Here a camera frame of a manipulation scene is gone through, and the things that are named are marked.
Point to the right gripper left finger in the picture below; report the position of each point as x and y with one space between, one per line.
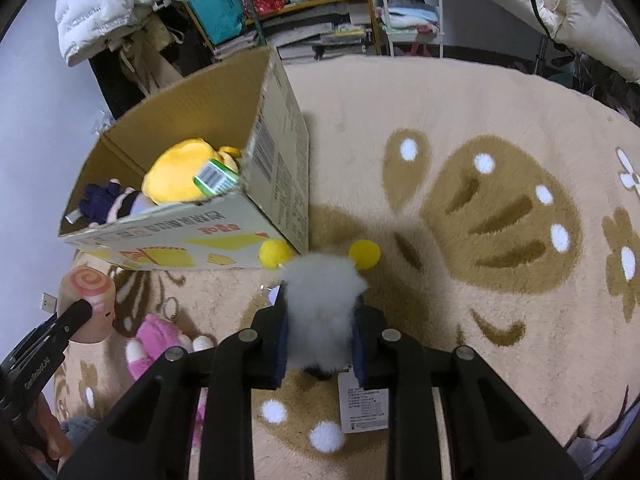
149 432

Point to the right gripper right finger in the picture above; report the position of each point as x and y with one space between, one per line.
450 408

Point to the pink swiss roll plush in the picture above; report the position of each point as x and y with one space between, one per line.
96 288

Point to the white fluffy plush toy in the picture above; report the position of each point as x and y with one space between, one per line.
320 292

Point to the yellow plush bear toy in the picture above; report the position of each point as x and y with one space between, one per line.
170 179

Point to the pink plush bear keychain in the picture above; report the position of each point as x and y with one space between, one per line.
154 336

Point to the person's left hand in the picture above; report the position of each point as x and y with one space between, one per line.
58 446

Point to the purple haired plush doll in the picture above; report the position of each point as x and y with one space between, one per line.
102 204

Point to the beige patterned blanket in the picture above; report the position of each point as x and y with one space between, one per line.
506 208

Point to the green tissue pack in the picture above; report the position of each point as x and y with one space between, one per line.
215 179

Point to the beige trench coat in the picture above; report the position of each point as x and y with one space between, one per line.
141 57

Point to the open cardboard box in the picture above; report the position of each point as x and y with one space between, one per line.
247 102

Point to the green pole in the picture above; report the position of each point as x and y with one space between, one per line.
256 22

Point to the teal bag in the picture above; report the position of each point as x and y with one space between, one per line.
221 19

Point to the white rolling cart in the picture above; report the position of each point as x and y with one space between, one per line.
413 27

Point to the cream recliner chair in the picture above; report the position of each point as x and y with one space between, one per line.
594 27

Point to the wooden bookshelf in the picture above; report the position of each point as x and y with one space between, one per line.
302 31

